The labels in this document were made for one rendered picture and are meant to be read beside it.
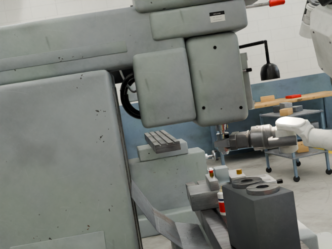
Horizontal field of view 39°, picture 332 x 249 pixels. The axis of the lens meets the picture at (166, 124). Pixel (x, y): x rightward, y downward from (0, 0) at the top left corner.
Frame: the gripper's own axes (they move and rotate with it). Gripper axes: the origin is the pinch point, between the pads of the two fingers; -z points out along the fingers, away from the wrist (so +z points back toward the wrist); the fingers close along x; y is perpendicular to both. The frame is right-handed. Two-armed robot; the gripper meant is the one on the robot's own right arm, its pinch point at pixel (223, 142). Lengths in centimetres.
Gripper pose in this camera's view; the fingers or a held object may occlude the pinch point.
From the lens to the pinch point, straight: 175.2
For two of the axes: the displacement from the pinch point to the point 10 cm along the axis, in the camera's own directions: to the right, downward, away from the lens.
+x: -2.9, 1.3, -9.5
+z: 9.4, -1.3, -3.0
